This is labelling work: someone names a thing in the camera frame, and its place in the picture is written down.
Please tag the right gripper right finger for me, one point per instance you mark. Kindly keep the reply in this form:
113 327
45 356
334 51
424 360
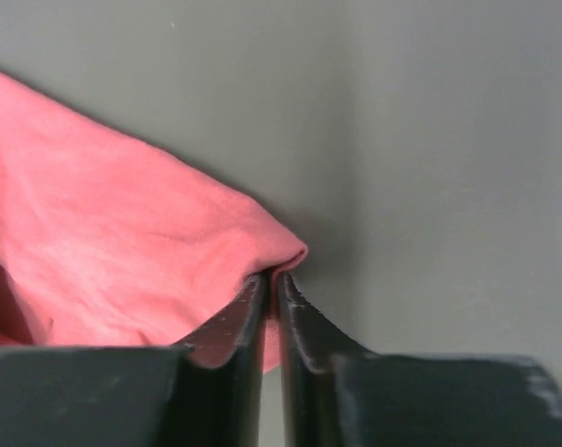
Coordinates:
339 393

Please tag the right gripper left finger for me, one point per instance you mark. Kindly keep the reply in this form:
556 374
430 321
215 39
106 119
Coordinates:
205 390

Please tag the salmon pink t shirt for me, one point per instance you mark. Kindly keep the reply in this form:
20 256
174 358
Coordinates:
107 240

